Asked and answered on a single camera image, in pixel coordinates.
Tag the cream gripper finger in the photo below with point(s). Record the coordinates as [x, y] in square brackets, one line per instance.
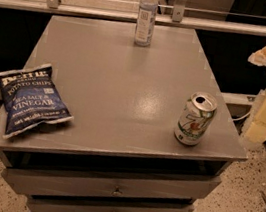
[258, 57]

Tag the blue potato chip bag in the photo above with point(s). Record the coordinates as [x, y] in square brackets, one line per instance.
[30, 99]

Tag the green white 7up can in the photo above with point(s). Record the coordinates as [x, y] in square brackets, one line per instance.
[198, 113]

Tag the clear plastic water bottle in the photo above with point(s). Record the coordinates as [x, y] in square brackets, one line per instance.
[145, 22]

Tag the grey drawer cabinet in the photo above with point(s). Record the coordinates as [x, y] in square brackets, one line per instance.
[119, 153]

